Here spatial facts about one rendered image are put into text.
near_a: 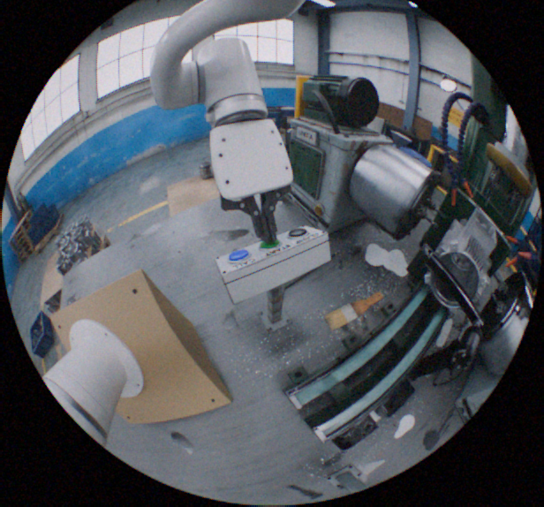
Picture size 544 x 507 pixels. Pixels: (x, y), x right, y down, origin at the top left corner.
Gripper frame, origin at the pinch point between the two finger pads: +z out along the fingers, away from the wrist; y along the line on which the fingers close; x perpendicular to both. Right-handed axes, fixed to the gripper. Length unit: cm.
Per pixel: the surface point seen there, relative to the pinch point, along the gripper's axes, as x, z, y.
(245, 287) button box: -3.5, 6.0, -5.9
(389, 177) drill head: -0.1, -2.1, 34.1
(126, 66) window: 356, -401, -125
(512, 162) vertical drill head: -36, -8, 40
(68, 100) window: 343, -392, -307
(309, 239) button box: -3.3, 3.1, 5.0
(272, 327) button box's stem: 9.0, 27.7, -1.7
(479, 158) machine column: -26, -7, 67
